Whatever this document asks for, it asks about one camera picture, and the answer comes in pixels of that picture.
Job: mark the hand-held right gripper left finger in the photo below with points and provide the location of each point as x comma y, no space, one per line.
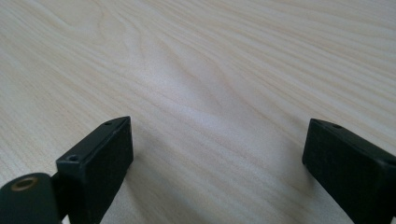
96,168

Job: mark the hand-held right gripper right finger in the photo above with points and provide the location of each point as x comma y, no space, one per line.
355,174

